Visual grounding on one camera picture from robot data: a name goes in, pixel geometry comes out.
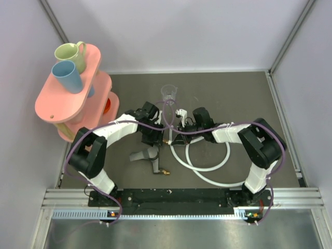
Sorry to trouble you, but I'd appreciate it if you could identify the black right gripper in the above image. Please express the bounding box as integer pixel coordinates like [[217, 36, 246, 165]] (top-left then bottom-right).
[[172, 120, 204, 145]]

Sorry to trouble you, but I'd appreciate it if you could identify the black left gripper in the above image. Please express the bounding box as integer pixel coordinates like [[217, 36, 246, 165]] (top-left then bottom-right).
[[141, 121, 165, 148]]

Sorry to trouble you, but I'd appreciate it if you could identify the white flexible hose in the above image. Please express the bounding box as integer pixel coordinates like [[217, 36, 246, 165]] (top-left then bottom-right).
[[167, 128, 250, 188]]

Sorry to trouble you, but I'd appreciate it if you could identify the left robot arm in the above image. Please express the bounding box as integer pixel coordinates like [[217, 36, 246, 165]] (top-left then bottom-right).
[[65, 102, 168, 206]]

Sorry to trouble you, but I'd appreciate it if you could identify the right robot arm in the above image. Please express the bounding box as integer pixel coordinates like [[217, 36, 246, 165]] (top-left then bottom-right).
[[168, 107, 287, 206]]

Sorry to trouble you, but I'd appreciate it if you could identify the clear plastic cup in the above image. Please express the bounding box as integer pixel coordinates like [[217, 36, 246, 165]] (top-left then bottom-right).
[[161, 85, 177, 105]]

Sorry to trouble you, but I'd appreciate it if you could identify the orange object on shelf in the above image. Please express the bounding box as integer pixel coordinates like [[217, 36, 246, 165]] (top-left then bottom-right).
[[103, 98, 111, 115]]

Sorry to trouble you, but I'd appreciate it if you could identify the pink three-tier shelf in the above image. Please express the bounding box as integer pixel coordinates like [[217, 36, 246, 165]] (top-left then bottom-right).
[[35, 44, 120, 143]]

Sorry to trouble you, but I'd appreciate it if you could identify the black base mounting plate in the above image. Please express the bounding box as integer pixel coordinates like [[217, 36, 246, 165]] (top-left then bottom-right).
[[88, 188, 262, 215]]

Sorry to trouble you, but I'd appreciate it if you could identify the blue plastic cup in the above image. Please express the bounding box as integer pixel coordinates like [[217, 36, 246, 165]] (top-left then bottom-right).
[[51, 60, 83, 94]]

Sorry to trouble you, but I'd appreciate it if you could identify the green ceramic mug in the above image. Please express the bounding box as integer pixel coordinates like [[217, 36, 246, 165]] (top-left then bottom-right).
[[54, 41, 87, 74]]

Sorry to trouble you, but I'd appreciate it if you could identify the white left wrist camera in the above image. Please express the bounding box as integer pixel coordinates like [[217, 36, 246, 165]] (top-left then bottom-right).
[[175, 109, 187, 127]]

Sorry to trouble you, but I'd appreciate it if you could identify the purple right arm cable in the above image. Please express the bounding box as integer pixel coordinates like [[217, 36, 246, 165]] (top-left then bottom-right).
[[162, 99, 287, 225]]

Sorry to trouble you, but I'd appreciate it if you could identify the grey slotted cable duct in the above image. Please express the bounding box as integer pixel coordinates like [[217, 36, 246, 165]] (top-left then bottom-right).
[[52, 209, 248, 220]]

